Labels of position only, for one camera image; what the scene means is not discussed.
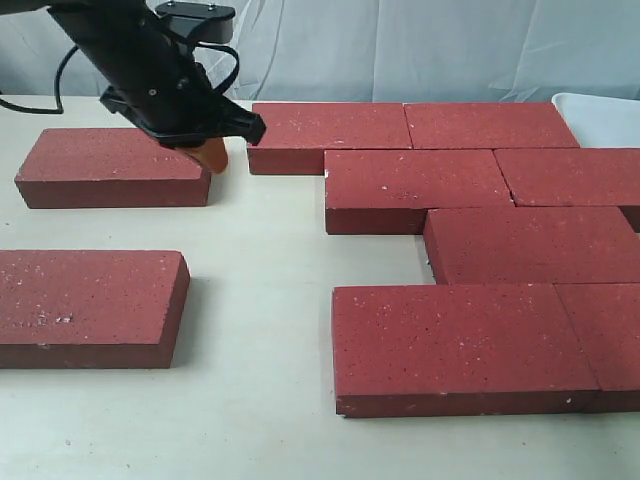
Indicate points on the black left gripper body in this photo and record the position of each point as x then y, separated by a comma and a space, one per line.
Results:
154, 79

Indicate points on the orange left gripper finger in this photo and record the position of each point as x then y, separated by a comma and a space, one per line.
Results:
212, 155

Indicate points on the movable red brick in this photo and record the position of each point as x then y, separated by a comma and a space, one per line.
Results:
389, 192

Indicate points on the scratched red brick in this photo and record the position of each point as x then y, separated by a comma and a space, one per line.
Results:
91, 309

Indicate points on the back left red brick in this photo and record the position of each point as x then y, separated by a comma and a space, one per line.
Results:
298, 134

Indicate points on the far left red brick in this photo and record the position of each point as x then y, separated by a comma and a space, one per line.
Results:
79, 168

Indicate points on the back right red brick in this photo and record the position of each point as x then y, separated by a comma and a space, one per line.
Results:
486, 125

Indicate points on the middle right red brick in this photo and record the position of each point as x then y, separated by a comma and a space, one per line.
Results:
573, 177

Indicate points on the front left red brick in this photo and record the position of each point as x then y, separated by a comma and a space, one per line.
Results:
457, 350

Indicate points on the centre red brick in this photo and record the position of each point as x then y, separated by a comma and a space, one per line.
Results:
509, 245

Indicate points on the front right red brick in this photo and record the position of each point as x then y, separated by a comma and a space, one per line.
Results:
605, 319

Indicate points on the white backdrop cloth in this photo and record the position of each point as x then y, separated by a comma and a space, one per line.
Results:
446, 50

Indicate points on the white plastic tray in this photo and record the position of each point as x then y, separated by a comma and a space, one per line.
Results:
599, 121

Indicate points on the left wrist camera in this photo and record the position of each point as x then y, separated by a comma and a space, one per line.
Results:
198, 22

